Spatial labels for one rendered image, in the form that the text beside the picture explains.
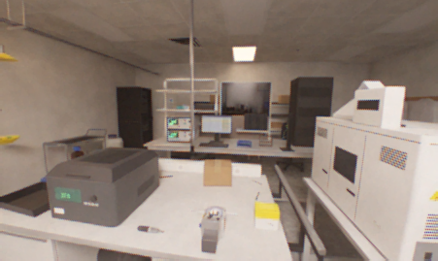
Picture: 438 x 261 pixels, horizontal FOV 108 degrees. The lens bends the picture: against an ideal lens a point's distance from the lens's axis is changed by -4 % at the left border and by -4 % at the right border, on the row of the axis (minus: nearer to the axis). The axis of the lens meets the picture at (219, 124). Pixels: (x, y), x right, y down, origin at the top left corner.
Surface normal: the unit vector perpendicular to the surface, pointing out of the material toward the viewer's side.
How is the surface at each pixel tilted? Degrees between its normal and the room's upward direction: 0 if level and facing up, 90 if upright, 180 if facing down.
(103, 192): 90
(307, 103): 90
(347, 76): 90
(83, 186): 90
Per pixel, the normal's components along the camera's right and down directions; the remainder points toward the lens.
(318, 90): -0.14, 0.11
